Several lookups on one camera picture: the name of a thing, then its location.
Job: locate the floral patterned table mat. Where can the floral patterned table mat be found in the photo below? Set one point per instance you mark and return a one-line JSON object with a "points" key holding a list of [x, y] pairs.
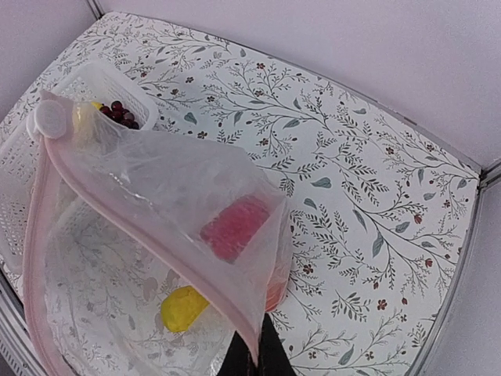
{"points": [[380, 211]]}

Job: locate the orange toy pepper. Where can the orange toy pepper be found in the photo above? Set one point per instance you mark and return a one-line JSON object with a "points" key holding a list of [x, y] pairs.
{"points": [[277, 286]]}

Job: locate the yellow toy banana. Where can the yellow toy banana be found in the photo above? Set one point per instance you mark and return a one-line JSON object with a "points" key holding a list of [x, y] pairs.
{"points": [[181, 308]]}

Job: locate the yellow toy lemon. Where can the yellow toy lemon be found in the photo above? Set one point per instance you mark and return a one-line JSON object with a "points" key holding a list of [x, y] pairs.
{"points": [[85, 118]]}

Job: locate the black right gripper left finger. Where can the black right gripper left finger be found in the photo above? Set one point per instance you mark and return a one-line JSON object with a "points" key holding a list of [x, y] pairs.
{"points": [[238, 361]]}

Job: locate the left aluminium frame post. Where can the left aluminium frame post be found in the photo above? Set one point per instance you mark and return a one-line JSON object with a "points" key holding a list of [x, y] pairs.
{"points": [[95, 8]]}

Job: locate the right aluminium frame post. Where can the right aluminium frame post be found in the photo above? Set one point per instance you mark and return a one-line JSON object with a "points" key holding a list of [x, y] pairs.
{"points": [[490, 175]]}

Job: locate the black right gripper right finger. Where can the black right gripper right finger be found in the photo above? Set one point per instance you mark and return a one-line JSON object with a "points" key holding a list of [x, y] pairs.
{"points": [[272, 360]]}

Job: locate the dark red toy grapes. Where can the dark red toy grapes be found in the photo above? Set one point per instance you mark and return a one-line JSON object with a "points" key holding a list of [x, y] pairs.
{"points": [[118, 113]]}

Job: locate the white plastic mesh basket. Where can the white plastic mesh basket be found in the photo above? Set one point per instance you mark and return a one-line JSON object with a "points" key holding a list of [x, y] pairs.
{"points": [[93, 81]]}

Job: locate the clear zip top bag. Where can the clear zip top bag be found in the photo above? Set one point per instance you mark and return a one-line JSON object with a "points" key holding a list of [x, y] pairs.
{"points": [[114, 228]]}

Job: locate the red toy pepper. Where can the red toy pepper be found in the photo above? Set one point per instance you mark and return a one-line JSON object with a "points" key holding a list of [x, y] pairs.
{"points": [[229, 232]]}

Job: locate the aluminium frame post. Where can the aluminium frame post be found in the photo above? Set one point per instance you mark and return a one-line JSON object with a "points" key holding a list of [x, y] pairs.
{"points": [[490, 175], [95, 8]]}

